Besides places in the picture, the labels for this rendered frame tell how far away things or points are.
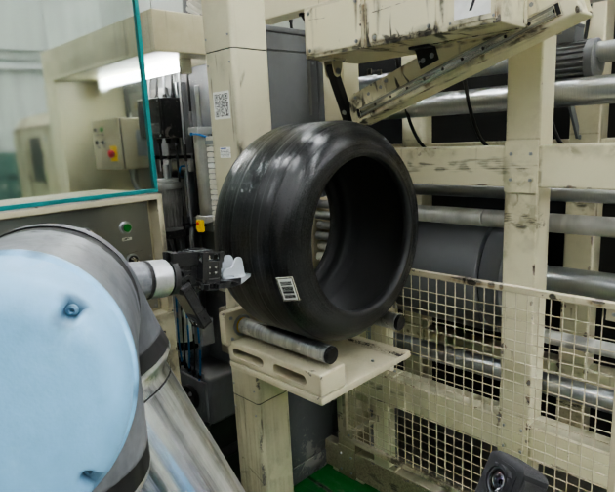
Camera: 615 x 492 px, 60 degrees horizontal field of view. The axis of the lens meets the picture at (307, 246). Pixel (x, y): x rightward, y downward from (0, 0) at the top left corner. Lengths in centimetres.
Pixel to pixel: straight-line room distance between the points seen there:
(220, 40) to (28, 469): 138
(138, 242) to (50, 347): 144
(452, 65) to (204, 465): 125
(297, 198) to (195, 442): 76
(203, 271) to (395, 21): 80
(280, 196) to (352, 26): 60
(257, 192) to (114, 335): 95
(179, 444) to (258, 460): 136
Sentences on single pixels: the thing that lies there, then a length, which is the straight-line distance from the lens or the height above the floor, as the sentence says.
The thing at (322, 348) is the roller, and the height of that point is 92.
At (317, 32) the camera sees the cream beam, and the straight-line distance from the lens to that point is 165.
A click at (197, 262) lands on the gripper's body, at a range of 111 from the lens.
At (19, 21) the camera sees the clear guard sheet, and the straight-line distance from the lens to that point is 158.
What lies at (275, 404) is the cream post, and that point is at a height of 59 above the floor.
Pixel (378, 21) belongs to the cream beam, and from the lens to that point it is 151.
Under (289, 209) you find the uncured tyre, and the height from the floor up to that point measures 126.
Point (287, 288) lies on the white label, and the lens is 117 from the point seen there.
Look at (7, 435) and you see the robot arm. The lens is 27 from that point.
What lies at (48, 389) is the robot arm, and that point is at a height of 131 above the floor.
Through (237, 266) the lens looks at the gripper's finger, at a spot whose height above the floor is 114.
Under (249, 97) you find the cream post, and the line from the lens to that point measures 153.
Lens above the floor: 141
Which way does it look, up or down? 12 degrees down
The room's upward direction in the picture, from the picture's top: 3 degrees counter-clockwise
